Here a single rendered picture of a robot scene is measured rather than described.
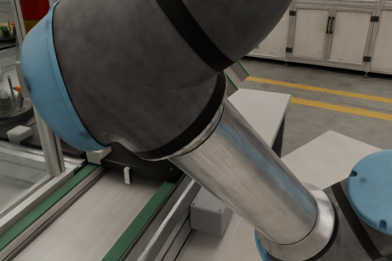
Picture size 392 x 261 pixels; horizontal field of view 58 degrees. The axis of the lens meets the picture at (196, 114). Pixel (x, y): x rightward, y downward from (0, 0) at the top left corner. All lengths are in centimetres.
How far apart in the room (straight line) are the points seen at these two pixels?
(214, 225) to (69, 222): 30
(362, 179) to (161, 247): 34
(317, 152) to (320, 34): 370
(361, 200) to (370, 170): 4
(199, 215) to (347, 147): 62
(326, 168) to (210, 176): 75
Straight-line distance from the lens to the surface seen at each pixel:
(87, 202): 84
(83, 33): 25
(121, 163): 85
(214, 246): 79
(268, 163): 39
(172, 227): 68
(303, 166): 106
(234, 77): 128
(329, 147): 119
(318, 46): 481
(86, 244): 74
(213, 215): 72
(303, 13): 479
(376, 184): 53
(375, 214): 52
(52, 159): 85
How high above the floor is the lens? 142
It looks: 25 degrees down
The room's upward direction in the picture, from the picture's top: 1 degrees counter-clockwise
